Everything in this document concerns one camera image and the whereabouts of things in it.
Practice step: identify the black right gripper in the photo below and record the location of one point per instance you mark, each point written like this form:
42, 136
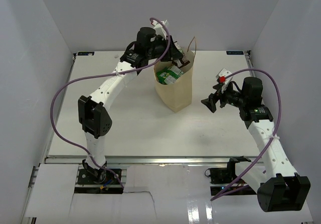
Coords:
211, 101

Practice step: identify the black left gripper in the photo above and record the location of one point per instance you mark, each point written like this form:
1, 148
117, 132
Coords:
173, 52

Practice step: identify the green candy bag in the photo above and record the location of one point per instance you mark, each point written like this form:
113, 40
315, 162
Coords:
169, 75

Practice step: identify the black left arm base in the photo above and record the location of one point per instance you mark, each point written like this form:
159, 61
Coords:
107, 183

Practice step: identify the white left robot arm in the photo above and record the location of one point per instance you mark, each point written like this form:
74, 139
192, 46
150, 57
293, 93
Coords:
151, 43

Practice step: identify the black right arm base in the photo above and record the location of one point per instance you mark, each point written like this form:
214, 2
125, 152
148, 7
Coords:
219, 178

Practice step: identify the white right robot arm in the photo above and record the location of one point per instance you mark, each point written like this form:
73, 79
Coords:
279, 187

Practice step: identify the brown paper bag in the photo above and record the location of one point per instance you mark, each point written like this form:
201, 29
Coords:
178, 95

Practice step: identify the blue right table label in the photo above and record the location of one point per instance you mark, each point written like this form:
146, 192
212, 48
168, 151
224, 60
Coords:
234, 52

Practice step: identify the blue table label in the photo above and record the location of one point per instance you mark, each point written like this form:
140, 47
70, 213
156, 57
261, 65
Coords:
86, 53
234, 52

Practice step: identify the blue left table label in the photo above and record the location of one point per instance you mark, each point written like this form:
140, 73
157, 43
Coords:
86, 53

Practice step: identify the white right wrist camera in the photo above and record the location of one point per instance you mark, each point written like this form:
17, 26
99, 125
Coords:
223, 80

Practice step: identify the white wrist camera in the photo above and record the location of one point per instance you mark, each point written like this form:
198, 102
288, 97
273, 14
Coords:
159, 30
223, 80

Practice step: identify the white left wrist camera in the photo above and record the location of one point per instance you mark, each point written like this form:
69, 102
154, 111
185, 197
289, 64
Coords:
159, 30

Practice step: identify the aluminium front table rail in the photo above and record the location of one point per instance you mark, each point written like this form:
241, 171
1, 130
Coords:
132, 160

